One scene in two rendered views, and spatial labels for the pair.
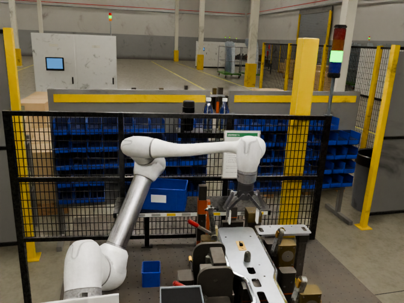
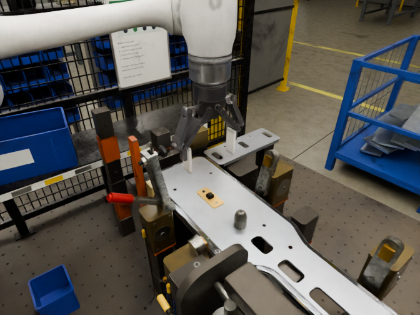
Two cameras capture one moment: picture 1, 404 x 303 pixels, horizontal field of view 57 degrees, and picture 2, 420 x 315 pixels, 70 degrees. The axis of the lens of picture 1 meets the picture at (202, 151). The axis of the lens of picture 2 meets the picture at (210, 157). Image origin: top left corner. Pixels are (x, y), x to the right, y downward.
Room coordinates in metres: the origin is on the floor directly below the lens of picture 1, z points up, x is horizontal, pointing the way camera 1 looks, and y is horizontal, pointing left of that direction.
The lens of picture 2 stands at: (1.07, 0.10, 1.56)
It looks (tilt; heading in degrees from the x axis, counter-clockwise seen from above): 34 degrees down; 331
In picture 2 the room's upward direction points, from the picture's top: straight up
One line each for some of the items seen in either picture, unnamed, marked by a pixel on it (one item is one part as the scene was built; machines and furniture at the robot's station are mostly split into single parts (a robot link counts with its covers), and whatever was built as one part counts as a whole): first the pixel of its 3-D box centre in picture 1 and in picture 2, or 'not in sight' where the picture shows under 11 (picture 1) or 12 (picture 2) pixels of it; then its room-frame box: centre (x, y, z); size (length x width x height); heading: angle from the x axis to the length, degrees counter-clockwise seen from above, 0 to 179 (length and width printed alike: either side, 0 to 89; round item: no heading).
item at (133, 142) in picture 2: (206, 244); (145, 214); (1.69, -0.04, 0.95); 0.03 x 0.01 x 0.50; 8
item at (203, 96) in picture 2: (245, 190); (209, 99); (1.61, -0.21, 1.29); 0.08 x 0.07 x 0.09; 98
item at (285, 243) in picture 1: (285, 273); (273, 209); (1.58, -0.44, 0.87); 0.12 x 0.07 x 0.35; 98
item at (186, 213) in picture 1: (192, 205); (86, 149); (2.01, 0.04, 1.01); 0.90 x 0.22 x 0.03; 98
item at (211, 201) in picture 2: (241, 244); (209, 195); (1.61, -0.21, 1.01); 0.08 x 0.04 x 0.01; 8
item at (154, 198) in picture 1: (160, 193); (15, 147); (1.99, 0.23, 1.09); 0.30 x 0.17 x 0.13; 88
